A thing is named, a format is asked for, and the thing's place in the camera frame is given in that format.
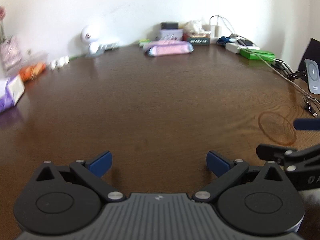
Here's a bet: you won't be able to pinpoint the purple and white tissue box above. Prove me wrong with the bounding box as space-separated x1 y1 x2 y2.
0 74 25 113

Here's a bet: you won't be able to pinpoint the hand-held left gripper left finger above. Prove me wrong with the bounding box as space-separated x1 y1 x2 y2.
36 151 126 202

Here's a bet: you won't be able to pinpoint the pink and blue garment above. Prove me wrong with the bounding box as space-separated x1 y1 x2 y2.
144 41 194 57

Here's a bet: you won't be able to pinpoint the white power strip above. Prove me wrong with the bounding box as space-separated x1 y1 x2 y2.
225 41 261 54

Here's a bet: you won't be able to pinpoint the bright green box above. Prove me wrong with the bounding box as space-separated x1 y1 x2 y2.
239 48 276 61

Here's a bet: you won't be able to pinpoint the small white containers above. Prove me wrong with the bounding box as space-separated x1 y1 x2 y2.
49 56 70 70

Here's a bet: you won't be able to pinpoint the basket of orange fruit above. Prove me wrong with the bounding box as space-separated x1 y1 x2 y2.
19 62 47 81

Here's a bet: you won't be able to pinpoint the patterned glass vase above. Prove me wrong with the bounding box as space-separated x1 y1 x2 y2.
0 35 23 76

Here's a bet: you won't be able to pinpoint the dark green tissue box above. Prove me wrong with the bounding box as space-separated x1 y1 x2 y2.
187 36 211 46

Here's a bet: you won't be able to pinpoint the white flat device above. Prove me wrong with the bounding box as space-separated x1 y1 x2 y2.
99 42 120 51

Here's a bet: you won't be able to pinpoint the grey wireless charger stand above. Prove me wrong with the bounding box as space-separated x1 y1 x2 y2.
303 58 320 95

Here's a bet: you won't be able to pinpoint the white cable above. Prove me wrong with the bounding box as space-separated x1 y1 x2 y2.
209 15 313 95

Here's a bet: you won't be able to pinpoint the white round-headed robot toy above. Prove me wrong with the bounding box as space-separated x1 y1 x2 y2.
81 24 102 57

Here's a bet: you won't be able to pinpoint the pale patterned storage box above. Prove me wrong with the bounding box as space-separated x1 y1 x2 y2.
160 29 183 41

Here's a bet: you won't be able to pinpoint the pink artificial flowers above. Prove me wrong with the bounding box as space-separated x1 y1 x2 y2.
0 6 7 43

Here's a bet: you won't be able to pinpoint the blue cable bundle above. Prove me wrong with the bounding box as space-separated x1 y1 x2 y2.
216 36 232 47

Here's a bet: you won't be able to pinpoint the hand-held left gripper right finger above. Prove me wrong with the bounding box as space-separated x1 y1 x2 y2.
192 151 285 202

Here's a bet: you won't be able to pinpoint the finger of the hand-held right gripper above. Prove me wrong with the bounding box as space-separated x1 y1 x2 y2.
256 144 299 167
294 118 320 131

